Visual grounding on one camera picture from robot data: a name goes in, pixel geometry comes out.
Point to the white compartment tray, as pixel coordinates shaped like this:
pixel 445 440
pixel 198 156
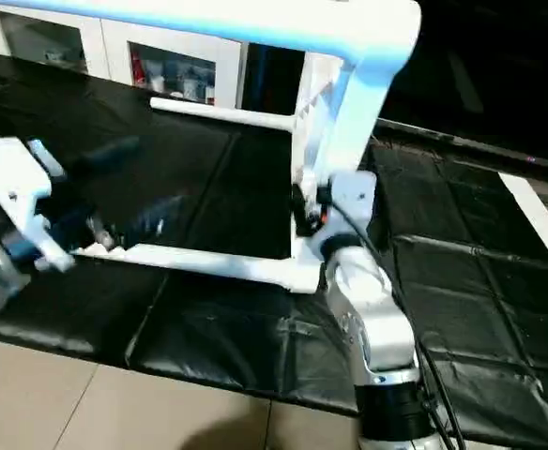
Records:
pixel 368 103

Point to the black work mat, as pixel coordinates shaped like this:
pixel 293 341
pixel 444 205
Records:
pixel 208 187

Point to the small red bottle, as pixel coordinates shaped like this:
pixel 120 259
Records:
pixel 138 71

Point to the white glass-door cabinet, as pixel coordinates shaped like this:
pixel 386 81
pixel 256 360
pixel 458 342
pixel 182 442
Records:
pixel 96 42

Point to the long black bar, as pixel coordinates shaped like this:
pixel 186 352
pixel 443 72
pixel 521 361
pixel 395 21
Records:
pixel 480 145

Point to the white flat board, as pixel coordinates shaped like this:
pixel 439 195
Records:
pixel 541 220

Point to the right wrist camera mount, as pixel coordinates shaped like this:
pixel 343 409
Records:
pixel 354 199

